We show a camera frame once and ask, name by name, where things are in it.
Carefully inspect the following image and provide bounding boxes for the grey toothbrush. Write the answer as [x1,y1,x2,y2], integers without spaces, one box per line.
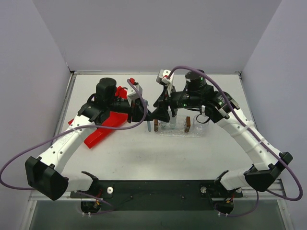
[144,99,152,133]

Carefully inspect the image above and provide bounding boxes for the toothpaste tube green cap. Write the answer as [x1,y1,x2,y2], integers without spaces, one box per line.
[169,115,177,128]

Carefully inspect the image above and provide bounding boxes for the clear tray brown handles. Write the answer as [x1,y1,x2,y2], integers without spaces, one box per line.
[153,115,207,138]

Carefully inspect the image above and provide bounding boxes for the clear plastic cup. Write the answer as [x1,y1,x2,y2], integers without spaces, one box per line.
[192,114,210,133]

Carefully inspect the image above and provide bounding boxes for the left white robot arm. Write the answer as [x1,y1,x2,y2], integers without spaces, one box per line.
[25,78,150,201]

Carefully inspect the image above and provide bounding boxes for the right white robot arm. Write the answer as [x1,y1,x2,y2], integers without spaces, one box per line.
[152,69,293,192]

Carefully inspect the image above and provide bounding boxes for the red plastic compartment box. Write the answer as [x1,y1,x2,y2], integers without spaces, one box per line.
[68,85,129,150]

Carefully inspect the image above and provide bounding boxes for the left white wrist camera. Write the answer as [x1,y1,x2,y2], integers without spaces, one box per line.
[127,78,142,105]

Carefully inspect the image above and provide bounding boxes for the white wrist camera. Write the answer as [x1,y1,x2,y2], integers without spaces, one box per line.
[127,78,142,105]
[156,69,174,97]

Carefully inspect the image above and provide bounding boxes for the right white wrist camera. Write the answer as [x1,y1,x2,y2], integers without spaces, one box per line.
[156,69,174,97]

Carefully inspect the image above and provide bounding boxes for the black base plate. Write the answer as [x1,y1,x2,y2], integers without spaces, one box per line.
[70,180,243,211]

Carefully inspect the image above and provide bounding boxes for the aluminium front rail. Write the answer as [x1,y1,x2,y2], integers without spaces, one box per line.
[28,179,285,201]

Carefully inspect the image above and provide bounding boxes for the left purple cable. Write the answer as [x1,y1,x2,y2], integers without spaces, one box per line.
[0,78,148,214]

